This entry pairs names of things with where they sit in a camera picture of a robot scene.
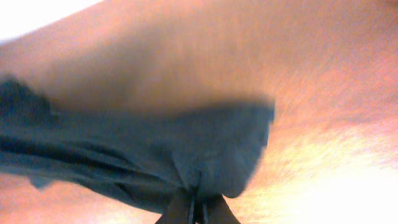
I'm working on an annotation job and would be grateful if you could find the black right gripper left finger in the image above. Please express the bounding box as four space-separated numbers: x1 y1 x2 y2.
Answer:
155 190 195 224

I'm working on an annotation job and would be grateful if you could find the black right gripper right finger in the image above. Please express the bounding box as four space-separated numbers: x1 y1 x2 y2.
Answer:
201 195 241 224

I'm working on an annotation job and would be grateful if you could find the black Nike t-shirt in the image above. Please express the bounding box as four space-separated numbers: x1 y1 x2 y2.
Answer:
1 80 274 213

